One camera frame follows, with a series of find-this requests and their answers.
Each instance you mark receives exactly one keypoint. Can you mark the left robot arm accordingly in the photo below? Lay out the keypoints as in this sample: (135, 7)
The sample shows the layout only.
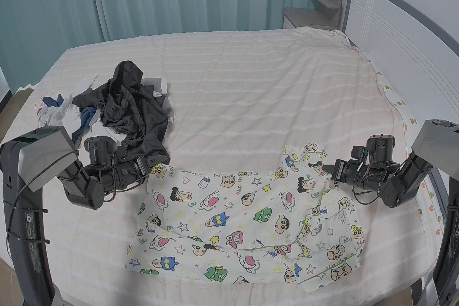
(43, 157)

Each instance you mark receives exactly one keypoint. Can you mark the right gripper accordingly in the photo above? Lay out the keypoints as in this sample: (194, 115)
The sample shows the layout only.
(346, 173)

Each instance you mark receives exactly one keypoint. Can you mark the bed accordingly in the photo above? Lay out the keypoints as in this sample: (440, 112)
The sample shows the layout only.
(269, 100)

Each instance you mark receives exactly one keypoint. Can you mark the pile of clothes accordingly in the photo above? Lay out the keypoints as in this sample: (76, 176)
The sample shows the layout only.
(59, 114)

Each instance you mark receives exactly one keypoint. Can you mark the grey bedside table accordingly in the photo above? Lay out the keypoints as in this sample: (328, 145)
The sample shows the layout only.
(304, 16)

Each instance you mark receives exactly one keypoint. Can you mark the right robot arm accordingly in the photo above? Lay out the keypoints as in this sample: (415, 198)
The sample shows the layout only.
(412, 172)

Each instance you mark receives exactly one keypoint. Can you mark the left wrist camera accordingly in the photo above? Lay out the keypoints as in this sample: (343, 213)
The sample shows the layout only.
(124, 155)

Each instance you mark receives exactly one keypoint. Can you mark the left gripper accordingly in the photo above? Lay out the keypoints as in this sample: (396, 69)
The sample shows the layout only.
(134, 172)

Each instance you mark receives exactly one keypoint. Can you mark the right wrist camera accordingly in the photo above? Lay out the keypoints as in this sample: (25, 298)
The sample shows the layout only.
(358, 153)

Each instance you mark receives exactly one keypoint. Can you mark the white printed pyjama top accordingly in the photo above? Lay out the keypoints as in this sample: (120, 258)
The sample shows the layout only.
(233, 211)

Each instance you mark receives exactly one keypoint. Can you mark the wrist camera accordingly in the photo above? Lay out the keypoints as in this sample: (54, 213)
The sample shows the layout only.
(358, 153)
(124, 155)

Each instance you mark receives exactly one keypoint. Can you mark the black garment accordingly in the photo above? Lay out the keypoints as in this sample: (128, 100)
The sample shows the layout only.
(136, 111)

